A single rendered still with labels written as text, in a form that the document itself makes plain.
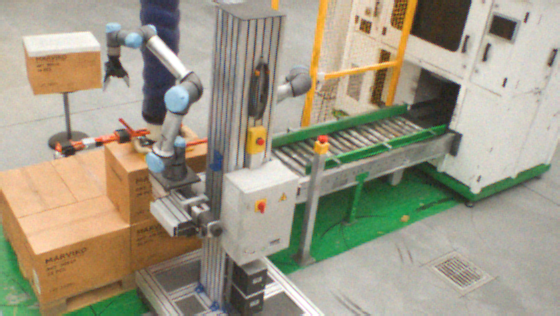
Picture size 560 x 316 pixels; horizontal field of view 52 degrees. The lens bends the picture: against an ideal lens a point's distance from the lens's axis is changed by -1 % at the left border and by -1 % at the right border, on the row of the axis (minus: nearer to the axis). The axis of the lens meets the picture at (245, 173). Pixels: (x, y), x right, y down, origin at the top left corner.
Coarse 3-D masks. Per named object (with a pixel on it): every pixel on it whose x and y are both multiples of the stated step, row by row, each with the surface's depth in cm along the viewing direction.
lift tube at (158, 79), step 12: (144, 24) 322; (156, 24) 319; (144, 60) 335; (156, 60) 330; (144, 72) 339; (156, 72) 335; (168, 72) 336; (144, 84) 345; (156, 84) 338; (168, 84) 341; (144, 96) 349; (156, 96) 342; (144, 108) 351; (156, 108) 346; (144, 120) 355
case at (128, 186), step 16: (112, 144) 370; (128, 144) 371; (112, 160) 364; (128, 160) 354; (192, 160) 366; (112, 176) 371; (128, 176) 345; (144, 176) 351; (112, 192) 379; (128, 192) 351; (144, 192) 358; (128, 208) 358; (144, 208) 364
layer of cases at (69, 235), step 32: (64, 160) 424; (96, 160) 428; (0, 192) 393; (32, 192) 386; (64, 192) 389; (96, 192) 392; (32, 224) 357; (64, 224) 359; (96, 224) 362; (128, 224) 366; (160, 224) 378; (32, 256) 344; (64, 256) 346; (96, 256) 360; (128, 256) 376; (160, 256) 392; (64, 288) 358
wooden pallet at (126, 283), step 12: (24, 276) 391; (132, 276) 386; (108, 288) 388; (120, 288) 389; (132, 288) 392; (60, 300) 361; (72, 300) 376; (84, 300) 377; (96, 300) 378; (48, 312) 360; (60, 312) 365
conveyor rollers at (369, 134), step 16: (352, 128) 512; (368, 128) 510; (384, 128) 516; (400, 128) 515; (416, 128) 520; (288, 144) 475; (304, 144) 475; (336, 144) 481; (352, 144) 481; (368, 144) 487; (288, 160) 451; (304, 160) 452; (304, 176) 436
